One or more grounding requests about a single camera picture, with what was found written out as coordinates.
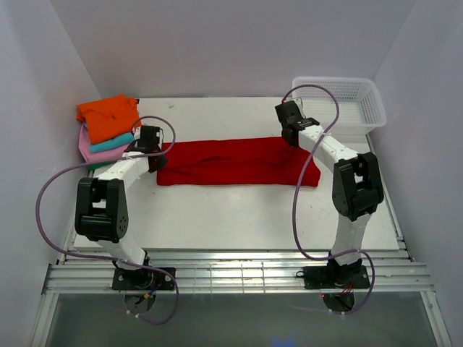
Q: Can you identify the red t shirt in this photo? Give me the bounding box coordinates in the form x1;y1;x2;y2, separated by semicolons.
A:
156;137;309;187

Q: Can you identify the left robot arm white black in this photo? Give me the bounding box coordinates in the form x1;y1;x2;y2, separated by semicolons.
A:
75;125;167;290

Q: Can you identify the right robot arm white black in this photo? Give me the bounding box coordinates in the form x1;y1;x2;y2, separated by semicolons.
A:
275;100;384;289

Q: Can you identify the teal folded t shirt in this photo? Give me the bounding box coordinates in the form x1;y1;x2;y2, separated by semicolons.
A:
89;132;134;153

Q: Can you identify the orange folded t shirt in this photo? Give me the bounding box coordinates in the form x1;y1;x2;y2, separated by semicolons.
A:
76;95;141;145

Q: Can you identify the white plastic basket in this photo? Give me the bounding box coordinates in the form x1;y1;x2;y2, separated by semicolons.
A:
290;77;387;136

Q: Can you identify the green folded t shirt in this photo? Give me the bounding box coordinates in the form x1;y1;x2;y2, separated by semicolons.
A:
87;162;114;171

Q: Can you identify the pink folded t shirt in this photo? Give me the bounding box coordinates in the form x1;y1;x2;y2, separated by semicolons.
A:
78;125;135;163

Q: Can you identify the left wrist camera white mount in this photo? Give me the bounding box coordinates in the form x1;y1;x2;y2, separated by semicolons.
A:
133;126;142;140

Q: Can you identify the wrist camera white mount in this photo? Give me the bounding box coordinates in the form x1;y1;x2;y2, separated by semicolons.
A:
133;126;142;140
292;97;303;111

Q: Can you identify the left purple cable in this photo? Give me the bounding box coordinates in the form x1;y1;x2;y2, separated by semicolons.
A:
36;115;180;325

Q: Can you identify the purple cable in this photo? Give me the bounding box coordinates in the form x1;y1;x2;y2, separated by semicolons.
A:
36;115;180;325
281;84;374;315

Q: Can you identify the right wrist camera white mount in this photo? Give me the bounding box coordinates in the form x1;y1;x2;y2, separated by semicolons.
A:
292;97;303;111

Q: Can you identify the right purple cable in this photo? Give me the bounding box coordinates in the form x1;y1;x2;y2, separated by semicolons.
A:
281;84;374;315

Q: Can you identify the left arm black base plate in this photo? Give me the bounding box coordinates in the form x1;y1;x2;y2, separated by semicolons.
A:
111;268;174;291

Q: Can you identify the aluminium frame rail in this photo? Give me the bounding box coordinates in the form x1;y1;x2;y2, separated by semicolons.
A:
41;158;453;347

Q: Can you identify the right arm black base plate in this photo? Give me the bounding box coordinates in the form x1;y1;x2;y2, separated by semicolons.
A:
295;265;370;289

